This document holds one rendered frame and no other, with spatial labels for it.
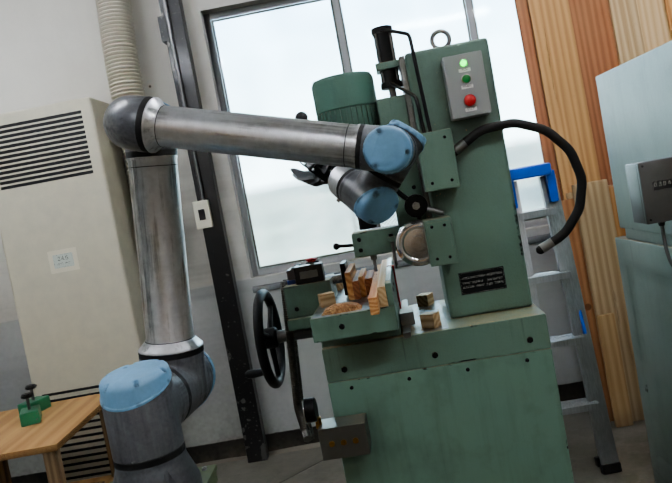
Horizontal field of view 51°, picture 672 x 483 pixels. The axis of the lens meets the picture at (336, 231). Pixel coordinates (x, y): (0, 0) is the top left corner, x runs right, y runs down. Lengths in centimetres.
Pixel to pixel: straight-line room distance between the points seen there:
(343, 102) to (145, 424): 97
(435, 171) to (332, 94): 36
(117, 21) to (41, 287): 124
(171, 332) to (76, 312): 172
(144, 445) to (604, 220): 226
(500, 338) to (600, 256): 144
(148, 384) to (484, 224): 95
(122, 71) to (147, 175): 180
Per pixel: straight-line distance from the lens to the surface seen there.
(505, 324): 184
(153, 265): 164
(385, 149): 134
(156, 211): 163
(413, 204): 184
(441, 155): 182
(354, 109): 194
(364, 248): 198
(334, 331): 173
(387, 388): 186
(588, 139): 336
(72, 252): 332
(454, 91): 185
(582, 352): 281
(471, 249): 191
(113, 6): 347
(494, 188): 191
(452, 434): 190
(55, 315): 339
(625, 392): 329
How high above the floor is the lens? 119
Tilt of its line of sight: 3 degrees down
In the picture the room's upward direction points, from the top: 10 degrees counter-clockwise
